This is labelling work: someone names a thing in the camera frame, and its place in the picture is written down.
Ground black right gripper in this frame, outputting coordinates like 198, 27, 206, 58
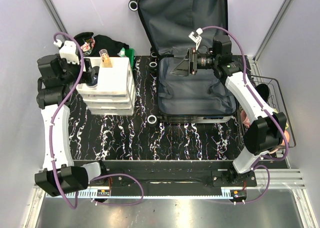
169, 48, 219, 77

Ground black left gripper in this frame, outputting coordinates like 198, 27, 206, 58
57, 54, 95, 86

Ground black floral print garment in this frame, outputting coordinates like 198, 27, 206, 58
74, 32, 130, 57

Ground white storage bins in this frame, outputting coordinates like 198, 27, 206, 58
76, 57, 136, 116

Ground teal green garment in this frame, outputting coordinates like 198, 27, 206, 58
117, 48, 127, 57

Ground space astronaut hard-shell suitcase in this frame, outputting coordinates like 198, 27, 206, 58
128, 0, 238, 123

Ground blue lid round jar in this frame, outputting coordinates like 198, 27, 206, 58
87, 77, 98, 88

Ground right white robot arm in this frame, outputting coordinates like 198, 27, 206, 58
170, 48, 289, 186

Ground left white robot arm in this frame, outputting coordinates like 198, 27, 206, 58
34, 54, 108, 197

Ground green plastic tray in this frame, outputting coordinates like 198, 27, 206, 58
125, 48, 135, 68

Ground pink patterned mug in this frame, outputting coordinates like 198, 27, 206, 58
240, 110, 251, 128

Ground black round object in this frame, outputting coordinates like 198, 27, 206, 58
255, 83, 270, 102

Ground peach pink mug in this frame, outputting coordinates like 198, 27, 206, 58
269, 130, 290, 154

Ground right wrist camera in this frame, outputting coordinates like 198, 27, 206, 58
212, 35, 232, 55

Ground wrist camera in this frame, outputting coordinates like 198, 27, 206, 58
212, 35, 232, 55
37, 55, 60, 79

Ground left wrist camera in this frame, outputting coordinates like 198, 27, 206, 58
37, 55, 60, 79

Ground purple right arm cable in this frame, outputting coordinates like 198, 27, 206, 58
199, 26, 291, 205

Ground black wire basket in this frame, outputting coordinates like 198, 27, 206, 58
236, 75, 297, 148

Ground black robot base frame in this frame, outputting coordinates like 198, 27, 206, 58
90, 160, 257, 191

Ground white cable duct strip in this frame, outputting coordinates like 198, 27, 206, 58
45, 188, 247, 198

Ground aluminium rail frame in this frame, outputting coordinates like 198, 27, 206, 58
23, 0, 320, 228

